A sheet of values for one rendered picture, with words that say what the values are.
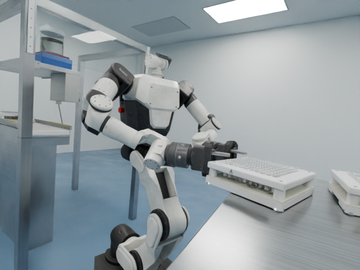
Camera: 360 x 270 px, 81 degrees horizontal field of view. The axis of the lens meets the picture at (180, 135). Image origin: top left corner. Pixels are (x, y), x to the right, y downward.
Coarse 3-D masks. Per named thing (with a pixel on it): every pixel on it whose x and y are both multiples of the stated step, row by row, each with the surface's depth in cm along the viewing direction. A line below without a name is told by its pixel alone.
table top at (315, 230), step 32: (320, 192) 71; (224, 224) 43; (256, 224) 44; (288, 224) 46; (320, 224) 47; (352, 224) 49; (192, 256) 32; (224, 256) 33; (256, 256) 34; (288, 256) 34; (320, 256) 35; (352, 256) 36
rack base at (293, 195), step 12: (216, 180) 66; (228, 180) 66; (240, 192) 60; (252, 192) 57; (264, 192) 57; (288, 192) 59; (300, 192) 60; (312, 192) 67; (264, 204) 55; (276, 204) 52; (288, 204) 54
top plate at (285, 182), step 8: (224, 160) 73; (216, 168) 66; (224, 168) 64; (232, 168) 62; (240, 168) 63; (240, 176) 60; (248, 176) 58; (256, 176) 56; (264, 176) 56; (272, 176) 57; (288, 176) 59; (296, 176) 60; (304, 176) 61; (312, 176) 65; (264, 184) 55; (272, 184) 53; (280, 184) 52; (288, 184) 52; (296, 184) 56
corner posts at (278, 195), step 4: (212, 172) 68; (216, 172) 68; (212, 176) 68; (216, 176) 68; (312, 180) 66; (304, 184) 67; (308, 184) 66; (276, 192) 52; (280, 192) 52; (284, 192) 52; (276, 196) 52; (280, 196) 52; (284, 196) 52; (280, 200) 52
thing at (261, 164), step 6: (234, 162) 68; (240, 162) 67; (246, 162) 69; (252, 162) 69; (258, 162) 71; (264, 162) 71; (264, 168) 62; (270, 168) 63; (276, 168) 65; (282, 168) 64; (288, 168) 66; (264, 186) 60
